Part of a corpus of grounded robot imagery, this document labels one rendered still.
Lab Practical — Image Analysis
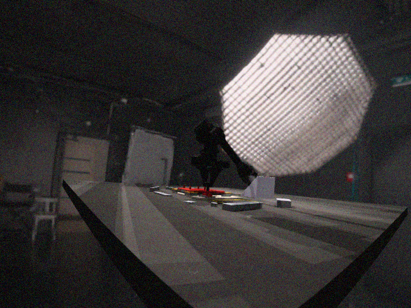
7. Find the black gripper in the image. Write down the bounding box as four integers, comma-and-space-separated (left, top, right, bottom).
191, 146, 230, 185

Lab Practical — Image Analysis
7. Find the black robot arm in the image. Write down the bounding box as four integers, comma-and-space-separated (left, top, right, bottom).
191, 119, 258, 185

